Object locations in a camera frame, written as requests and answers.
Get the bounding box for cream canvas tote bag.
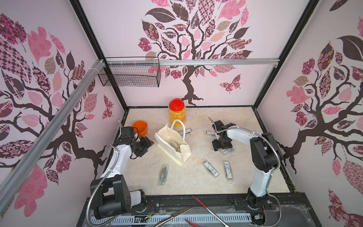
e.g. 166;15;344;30
155;120;192;166

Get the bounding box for compass set case red label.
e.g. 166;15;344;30
170;141;181;153

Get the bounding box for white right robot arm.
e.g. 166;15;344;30
212;121;282;210

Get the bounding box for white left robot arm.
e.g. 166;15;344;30
86;136;154;227

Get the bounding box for green compass set case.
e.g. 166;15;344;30
158;164;170;188

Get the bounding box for orange plastic cup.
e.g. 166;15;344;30
132;121;148;137

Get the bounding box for red-lid jar yellow flakes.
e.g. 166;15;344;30
169;98;186;124

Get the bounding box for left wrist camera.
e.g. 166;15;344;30
117;126;139;141

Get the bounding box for white slotted cable duct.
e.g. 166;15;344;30
90;213;253;227

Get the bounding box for black wire basket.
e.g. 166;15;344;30
98;57;161;88

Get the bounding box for aluminium rail back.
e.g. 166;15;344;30
106;58;280;66

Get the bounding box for aluminium rail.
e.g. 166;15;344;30
1;59;105;211
106;58;280;66

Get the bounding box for aluminium rail left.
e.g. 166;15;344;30
1;59;105;211

